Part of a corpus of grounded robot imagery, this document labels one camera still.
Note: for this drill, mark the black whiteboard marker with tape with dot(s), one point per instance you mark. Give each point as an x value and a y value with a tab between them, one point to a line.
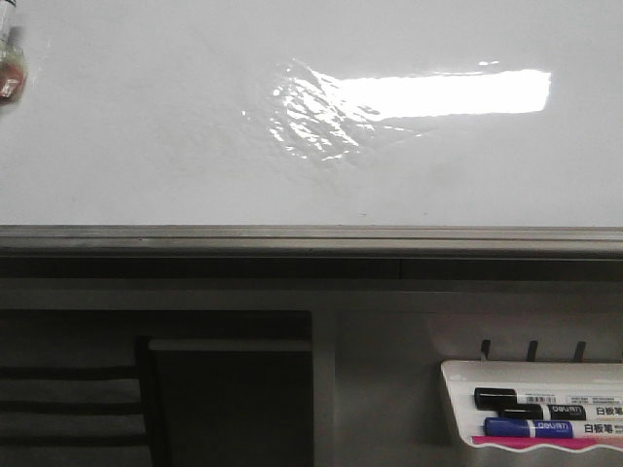
13	74

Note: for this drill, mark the dark cabinet panel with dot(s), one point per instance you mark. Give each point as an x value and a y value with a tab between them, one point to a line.
236	402

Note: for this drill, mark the black capped marker upper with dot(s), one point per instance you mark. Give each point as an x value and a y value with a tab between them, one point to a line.
494	398

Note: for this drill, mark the black capped marker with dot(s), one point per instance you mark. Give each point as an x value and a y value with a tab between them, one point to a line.
562	412
494	398

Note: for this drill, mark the white plastic marker tray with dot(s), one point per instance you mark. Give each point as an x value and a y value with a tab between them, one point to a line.
460	378

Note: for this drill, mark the blue capped marker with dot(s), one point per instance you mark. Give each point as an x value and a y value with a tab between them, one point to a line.
556	429

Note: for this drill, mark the black chair back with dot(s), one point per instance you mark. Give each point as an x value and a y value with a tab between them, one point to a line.
91	413

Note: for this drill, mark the black capped marker middle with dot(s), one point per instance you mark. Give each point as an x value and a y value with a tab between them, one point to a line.
562	412

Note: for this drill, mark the white whiteboard with aluminium frame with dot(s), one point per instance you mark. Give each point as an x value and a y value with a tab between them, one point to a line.
367	128

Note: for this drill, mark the black wall hook left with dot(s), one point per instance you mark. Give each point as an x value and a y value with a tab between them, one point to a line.
485	350

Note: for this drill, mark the black wall hook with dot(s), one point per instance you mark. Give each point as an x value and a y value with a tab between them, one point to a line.
532	350
485	350
579	352

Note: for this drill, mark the black wall hook middle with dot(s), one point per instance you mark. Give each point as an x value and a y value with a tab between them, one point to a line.
532	350

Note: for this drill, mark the black wall hook right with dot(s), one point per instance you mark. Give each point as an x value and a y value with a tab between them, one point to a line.
579	352

